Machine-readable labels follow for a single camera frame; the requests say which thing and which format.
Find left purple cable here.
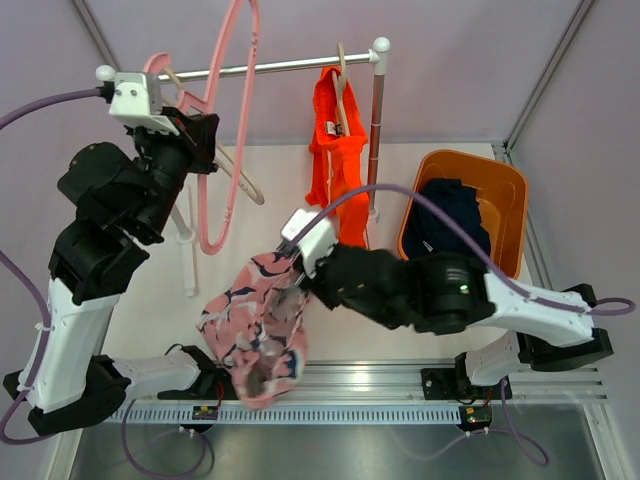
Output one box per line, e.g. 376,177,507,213
0,87,216,474

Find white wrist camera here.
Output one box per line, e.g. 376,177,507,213
109,72,178,135
280,208,338,279

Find beige plastic hanger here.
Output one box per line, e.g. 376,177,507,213
332,42,351,136

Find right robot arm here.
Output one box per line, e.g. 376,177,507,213
303,244,613,398

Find clothes rack with metal rail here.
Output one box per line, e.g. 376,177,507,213
94,36,392,299

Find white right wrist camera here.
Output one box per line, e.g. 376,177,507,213
280,208,338,279

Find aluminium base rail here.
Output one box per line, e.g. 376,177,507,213
124,357,609,406

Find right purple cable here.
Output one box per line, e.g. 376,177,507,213
289,183,636,466

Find white slotted cable duct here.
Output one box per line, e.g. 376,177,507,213
107,402,461,425

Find cream hanger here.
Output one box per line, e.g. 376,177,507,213
158,67,266,206

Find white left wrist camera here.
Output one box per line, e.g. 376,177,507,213
109,72,178,135

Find navy blue shorts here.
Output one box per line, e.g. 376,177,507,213
402,178,492,261

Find orange plastic basket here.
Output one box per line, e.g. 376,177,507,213
397,150,528,279

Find pink plastic hanger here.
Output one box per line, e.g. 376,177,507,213
142,0,263,255

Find purple cable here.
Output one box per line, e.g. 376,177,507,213
0,87,216,474
289,183,636,466

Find pink shark print shorts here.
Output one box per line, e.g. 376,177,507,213
197,252,309,410

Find orange shorts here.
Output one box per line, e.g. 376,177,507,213
305,66,369,247

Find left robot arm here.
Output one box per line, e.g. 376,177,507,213
3,107,219,437

